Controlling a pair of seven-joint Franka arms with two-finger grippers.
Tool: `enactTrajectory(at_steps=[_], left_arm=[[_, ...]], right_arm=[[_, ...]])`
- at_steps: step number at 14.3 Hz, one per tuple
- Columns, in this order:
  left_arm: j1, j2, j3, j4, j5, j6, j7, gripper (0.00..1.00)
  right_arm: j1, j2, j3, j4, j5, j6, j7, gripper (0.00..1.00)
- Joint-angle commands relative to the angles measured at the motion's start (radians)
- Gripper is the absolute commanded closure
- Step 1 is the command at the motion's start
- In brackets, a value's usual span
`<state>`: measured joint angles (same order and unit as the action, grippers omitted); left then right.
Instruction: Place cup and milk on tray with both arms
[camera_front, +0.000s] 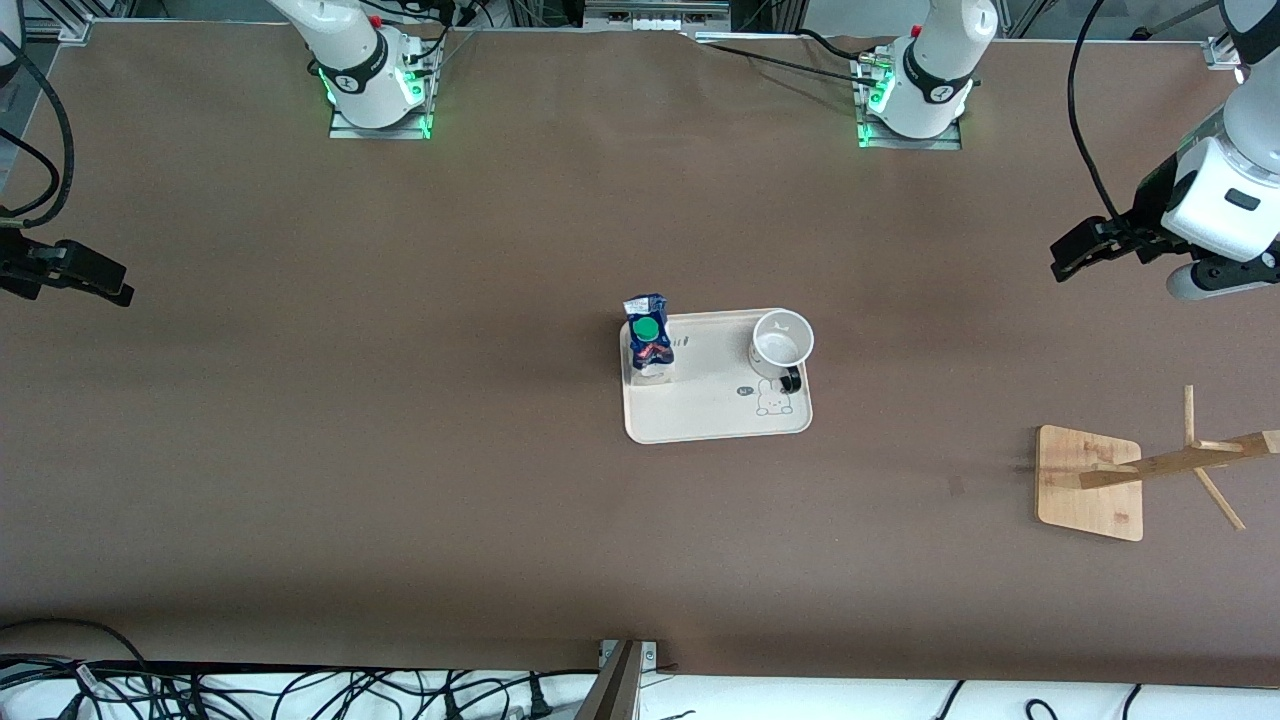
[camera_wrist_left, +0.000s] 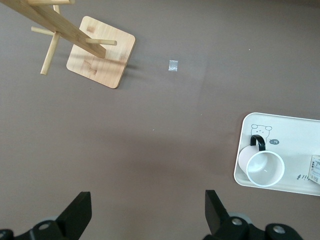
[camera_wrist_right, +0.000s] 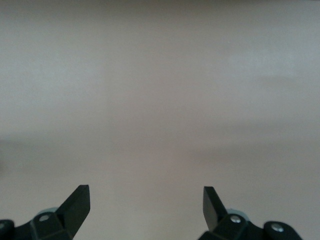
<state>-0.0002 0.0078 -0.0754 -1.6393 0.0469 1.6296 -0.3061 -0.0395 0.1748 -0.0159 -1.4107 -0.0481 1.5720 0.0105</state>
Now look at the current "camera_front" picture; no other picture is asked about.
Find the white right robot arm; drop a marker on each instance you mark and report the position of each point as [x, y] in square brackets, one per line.
[350, 50]

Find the aluminium table edge bracket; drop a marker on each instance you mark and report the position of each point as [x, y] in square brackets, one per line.
[620, 690]

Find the small aluminium corner bracket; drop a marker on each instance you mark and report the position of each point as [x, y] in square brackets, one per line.
[1220, 52]

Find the grey power strip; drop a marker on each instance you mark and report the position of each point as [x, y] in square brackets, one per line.
[655, 8]

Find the aluminium frame profile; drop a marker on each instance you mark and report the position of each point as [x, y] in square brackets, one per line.
[70, 25]

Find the blue white milk carton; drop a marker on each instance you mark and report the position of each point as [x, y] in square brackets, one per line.
[650, 345]

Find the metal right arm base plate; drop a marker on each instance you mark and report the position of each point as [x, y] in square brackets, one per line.
[380, 133]

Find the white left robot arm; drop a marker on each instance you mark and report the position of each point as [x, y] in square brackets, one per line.
[935, 60]

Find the wooden mug stand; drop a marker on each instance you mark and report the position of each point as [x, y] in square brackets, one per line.
[1075, 500]

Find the cream tray with rabbit print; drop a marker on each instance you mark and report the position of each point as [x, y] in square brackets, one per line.
[700, 410]

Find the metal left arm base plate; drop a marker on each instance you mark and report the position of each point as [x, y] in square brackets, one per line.
[910, 144]

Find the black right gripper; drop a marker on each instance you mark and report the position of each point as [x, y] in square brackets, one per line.
[18, 268]

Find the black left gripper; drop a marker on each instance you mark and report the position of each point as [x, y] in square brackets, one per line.
[1152, 209]

